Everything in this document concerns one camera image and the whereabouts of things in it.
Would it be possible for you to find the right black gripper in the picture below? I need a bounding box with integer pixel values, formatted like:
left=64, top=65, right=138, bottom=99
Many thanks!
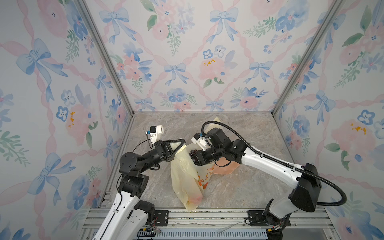
left=187, top=148, right=225, bottom=168

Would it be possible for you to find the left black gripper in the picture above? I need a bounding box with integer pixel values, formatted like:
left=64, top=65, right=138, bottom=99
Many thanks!
left=138, top=141, right=184, bottom=177

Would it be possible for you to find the cream plastic bag orange print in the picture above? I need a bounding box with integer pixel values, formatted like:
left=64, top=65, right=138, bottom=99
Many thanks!
left=170, top=116, right=223, bottom=212

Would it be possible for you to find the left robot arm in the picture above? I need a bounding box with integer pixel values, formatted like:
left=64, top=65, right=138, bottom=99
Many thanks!
left=93, top=139, right=186, bottom=240

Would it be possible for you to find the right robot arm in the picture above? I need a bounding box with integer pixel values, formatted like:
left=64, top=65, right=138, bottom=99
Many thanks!
left=190, top=128, right=322, bottom=226

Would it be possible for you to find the pink flower-shaped plate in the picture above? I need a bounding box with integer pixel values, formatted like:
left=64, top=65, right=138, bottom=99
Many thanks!
left=213, top=160, right=240, bottom=175

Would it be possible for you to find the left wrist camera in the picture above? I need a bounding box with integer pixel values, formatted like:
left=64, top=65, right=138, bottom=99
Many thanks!
left=146, top=125, right=164, bottom=144

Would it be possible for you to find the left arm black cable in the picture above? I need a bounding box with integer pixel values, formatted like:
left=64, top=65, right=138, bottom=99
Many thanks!
left=115, top=138, right=157, bottom=193

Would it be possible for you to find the black corrugated cable conduit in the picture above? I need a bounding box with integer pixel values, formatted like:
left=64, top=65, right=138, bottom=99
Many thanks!
left=200, top=120, right=348, bottom=207

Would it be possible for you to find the left aluminium corner post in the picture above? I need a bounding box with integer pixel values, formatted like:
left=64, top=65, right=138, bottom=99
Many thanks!
left=74, top=0, right=134, bottom=117

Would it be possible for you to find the aluminium corner post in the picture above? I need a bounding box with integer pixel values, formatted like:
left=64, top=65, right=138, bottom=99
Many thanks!
left=271, top=0, right=345, bottom=117
left=74, top=0, right=134, bottom=117

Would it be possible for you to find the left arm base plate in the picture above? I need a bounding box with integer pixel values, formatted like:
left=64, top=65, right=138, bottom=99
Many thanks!
left=146, top=210, right=170, bottom=227

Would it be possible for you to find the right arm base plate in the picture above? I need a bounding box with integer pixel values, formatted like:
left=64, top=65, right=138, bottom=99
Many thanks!
left=245, top=210, right=291, bottom=228

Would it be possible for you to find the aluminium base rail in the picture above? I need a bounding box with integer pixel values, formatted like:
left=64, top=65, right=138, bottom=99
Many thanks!
left=76, top=206, right=340, bottom=240

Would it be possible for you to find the right aluminium corner post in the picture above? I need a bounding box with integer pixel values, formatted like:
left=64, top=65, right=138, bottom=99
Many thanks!
left=271, top=0, right=345, bottom=117

